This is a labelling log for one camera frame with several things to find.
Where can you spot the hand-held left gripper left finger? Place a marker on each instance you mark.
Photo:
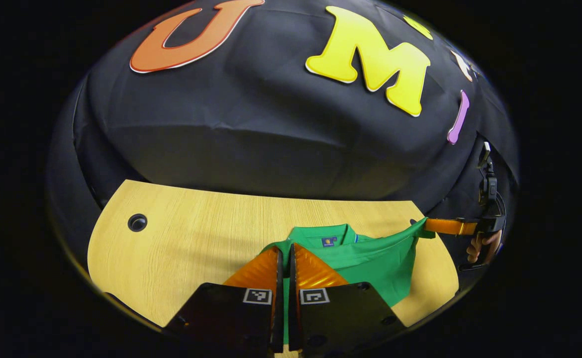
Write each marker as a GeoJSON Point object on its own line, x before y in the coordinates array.
{"type": "Point", "coordinates": [277, 308]}

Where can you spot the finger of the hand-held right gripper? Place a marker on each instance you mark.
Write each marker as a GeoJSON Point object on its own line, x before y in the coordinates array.
{"type": "Point", "coordinates": [445, 226]}

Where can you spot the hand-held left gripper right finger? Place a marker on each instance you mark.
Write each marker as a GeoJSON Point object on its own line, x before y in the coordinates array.
{"type": "Point", "coordinates": [293, 313]}

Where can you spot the green T-shirt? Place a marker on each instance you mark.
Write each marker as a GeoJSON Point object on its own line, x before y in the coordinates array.
{"type": "Point", "coordinates": [370, 258]}

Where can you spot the black backdrop cloth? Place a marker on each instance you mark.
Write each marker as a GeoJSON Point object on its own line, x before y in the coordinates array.
{"type": "Point", "coordinates": [251, 149]}

